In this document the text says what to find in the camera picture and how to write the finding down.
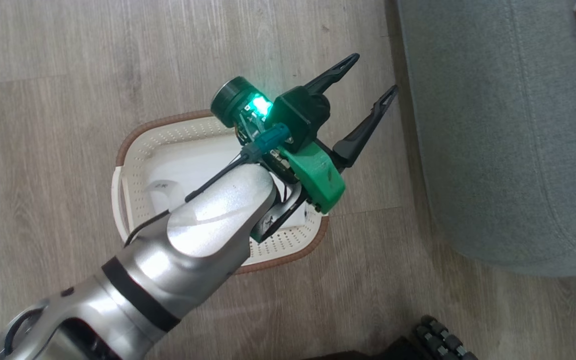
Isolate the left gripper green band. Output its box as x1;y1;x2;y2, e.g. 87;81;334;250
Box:
210;53;399;244

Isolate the perforated plastic laundry basket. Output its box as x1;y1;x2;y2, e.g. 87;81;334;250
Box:
111;110;330;275

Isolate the grey sofa cushion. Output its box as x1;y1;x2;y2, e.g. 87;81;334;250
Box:
396;0;576;278

